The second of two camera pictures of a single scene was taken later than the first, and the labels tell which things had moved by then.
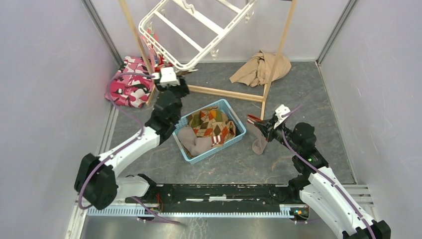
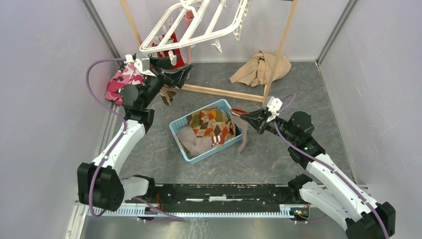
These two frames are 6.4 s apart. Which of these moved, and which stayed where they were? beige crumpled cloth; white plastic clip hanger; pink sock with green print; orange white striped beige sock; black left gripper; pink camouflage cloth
Moved: black left gripper; pink sock with green print; white plastic clip hanger; orange white striped beige sock
Stayed: beige crumpled cloth; pink camouflage cloth
